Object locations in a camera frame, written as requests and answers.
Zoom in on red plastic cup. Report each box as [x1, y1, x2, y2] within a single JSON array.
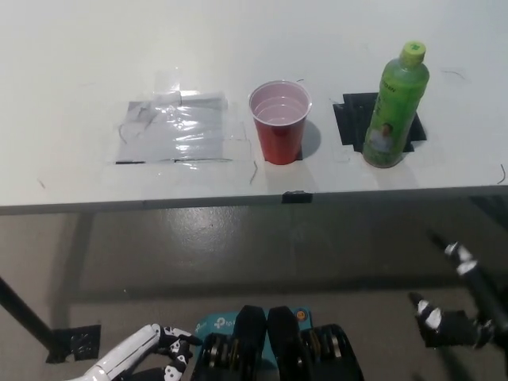
[[248, 80, 314, 164]]

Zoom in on black tape patch on desk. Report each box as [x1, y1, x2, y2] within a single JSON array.
[[332, 93, 429, 154]]

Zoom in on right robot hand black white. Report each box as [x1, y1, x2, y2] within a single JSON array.
[[408, 228, 508, 352]]

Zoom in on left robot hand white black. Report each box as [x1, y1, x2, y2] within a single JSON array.
[[79, 322, 202, 381]]

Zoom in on black robot torso blocks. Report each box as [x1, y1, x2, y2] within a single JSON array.
[[192, 304, 364, 381]]

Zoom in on small black tape piece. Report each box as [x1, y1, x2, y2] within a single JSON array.
[[282, 190, 314, 204]]

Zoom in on teal router box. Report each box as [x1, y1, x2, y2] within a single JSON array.
[[194, 306, 313, 358]]

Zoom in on clear taped plastic sheet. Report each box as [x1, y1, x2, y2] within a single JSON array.
[[114, 90, 233, 164]]

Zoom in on black table leg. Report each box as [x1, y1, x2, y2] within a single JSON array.
[[0, 275, 55, 354]]

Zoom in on green tea bottle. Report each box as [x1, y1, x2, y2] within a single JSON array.
[[362, 40, 431, 168]]

